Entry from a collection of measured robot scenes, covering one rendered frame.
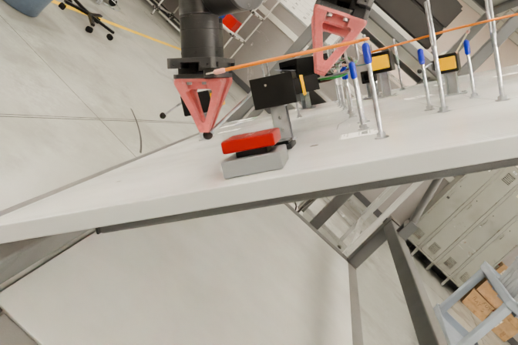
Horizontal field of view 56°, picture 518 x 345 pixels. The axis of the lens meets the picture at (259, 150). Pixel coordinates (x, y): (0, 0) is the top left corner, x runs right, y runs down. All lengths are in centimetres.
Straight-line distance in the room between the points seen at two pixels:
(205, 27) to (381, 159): 33
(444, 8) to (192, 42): 122
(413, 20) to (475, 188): 609
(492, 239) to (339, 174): 745
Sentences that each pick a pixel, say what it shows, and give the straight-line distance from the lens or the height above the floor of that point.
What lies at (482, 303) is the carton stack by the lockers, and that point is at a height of 20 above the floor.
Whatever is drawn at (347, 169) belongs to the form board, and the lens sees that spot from 41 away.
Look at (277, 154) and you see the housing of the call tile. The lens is 44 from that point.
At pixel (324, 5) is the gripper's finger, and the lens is 63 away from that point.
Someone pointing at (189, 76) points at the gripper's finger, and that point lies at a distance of 65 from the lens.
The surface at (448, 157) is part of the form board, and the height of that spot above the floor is 122.
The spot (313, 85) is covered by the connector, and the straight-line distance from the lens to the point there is 63.
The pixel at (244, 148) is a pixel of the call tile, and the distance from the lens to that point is 45.
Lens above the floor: 121
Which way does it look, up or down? 12 degrees down
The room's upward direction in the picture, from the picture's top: 42 degrees clockwise
